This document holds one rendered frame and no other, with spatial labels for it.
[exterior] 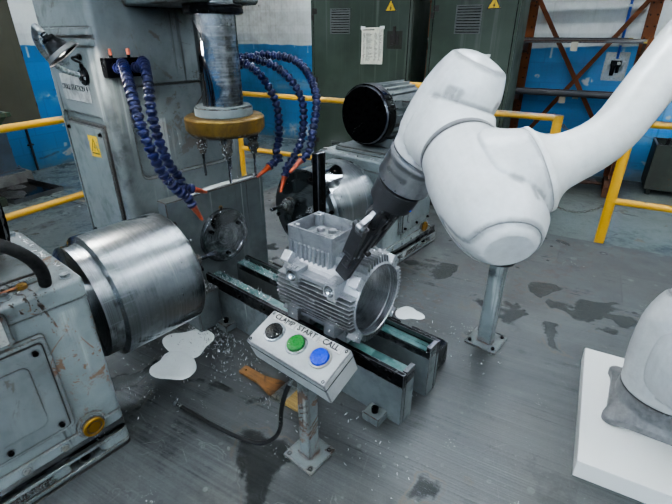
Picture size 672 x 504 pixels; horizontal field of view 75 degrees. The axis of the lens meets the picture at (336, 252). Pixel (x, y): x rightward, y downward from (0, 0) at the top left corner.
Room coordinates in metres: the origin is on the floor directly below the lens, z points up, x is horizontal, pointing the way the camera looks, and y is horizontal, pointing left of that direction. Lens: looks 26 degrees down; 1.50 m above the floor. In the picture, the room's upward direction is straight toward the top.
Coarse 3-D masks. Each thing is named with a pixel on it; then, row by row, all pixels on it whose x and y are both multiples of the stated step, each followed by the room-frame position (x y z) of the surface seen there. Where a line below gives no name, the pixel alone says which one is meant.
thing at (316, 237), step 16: (288, 224) 0.85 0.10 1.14; (304, 224) 0.89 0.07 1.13; (320, 224) 0.90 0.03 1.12; (336, 224) 0.89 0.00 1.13; (288, 240) 0.85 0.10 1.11; (304, 240) 0.82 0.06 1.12; (320, 240) 0.79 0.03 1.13; (336, 240) 0.79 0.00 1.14; (304, 256) 0.82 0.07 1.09; (320, 256) 0.80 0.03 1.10
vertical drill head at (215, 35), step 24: (216, 0) 1.01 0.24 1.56; (192, 24) 1.04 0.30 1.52; (216, 24) 1.01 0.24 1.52; (216, 48) 1.00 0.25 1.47; (216, 72) 1.00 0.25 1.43; (240, 72) 1.05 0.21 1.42; (216, 96) 1.00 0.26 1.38; (240, 96) 1.04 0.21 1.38; (192, 120) 0.98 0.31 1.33; (216, 120) 0.97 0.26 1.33; (240, 120) 0.98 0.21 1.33
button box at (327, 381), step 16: (272, 320) 0.61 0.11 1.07; (288, 320) 0.60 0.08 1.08; (256, 336) 0.59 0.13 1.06; (288, 336) 0.57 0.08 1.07; (304, 336) 0.56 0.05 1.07; (320, 336) 0.56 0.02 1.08; (256, 352) 0.59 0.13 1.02; (272, 352) 0.55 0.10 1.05; (288, 352) 0.54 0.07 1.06; (304, 352) 0.54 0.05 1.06; (336, 352) 0.53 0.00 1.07; (288, 368) 0.53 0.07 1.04; (304, 368) 0.51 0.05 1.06; (320, 368) 0.50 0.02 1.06; (336, 368) 0.50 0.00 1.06; (352, 368) 0.53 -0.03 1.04; (304, 384) 0.52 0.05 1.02; (320, 384) 0.48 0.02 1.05; (336, 384) 0.50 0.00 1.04
